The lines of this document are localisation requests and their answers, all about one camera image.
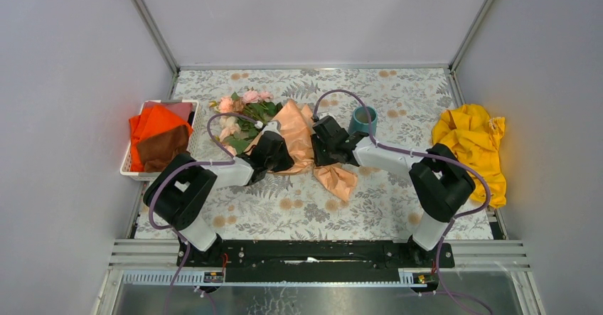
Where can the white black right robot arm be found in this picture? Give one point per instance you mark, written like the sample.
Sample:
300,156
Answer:
441,185

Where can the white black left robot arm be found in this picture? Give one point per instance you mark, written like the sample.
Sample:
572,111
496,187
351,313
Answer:
176,197

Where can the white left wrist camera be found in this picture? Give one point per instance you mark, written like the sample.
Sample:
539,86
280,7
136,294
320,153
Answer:
271,126

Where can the yellow crumpled cloth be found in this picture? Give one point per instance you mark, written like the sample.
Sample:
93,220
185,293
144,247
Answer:
475,137

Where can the aluminium frame rail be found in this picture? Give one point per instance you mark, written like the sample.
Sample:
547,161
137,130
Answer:
155,33

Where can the orange cloth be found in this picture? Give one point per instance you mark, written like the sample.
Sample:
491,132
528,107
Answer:
151,122

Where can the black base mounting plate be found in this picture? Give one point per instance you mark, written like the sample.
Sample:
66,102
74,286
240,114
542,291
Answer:
315,261

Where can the brown cloth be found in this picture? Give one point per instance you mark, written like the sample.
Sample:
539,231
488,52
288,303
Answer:
157,152

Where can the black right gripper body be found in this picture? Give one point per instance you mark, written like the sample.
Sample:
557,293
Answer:
322,152

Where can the teal cylindrical vase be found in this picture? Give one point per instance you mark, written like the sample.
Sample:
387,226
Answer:
363,120

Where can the pink cloth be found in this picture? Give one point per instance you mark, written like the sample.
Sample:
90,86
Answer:
181,109

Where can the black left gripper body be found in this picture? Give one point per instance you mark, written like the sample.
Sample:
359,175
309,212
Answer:
280,161

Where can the floral patterned table mat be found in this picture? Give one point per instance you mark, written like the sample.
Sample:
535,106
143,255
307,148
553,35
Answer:
383,206

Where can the white plastic basket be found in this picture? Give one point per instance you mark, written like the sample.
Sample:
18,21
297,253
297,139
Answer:
193,117

